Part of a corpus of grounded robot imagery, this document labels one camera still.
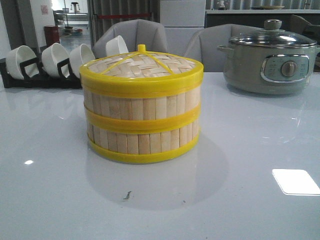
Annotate wooden plate on counter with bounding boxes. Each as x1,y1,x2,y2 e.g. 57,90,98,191
260,5,285,10

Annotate dark grey counter cabinet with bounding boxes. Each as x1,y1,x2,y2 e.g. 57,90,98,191
204,9,320,30

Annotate glass pot lid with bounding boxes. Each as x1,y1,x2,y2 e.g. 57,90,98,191
229,19,317,48

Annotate red trash bin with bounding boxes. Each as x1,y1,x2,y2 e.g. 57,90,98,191
43,25,60,47

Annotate left grey chair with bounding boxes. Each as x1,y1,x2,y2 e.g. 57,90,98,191
92,19,168,58

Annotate white bowl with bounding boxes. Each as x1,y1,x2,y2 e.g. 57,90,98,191
69,43,96,78
105,35,129,57
5,45,37,80
41,43,69,78

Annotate right grey chair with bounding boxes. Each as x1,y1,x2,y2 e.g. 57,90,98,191
183,24,259,72

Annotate black dish rack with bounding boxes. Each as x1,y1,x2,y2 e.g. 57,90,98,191
0,57,82,89

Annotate bamboo steamer lid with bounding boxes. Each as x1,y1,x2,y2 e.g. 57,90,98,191
79,44,204,99

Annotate grey chair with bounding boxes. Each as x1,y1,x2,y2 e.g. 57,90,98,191
92,19,168,58
183,24,259,72

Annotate bamboo steamer tray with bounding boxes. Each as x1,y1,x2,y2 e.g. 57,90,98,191
87,120,200,164
84,85,201,134

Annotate red barrier belt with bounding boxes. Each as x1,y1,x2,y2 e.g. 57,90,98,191
95,12,153,20

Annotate grey electric cooking pot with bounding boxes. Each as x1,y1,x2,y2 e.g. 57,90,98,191
217,43,320,95

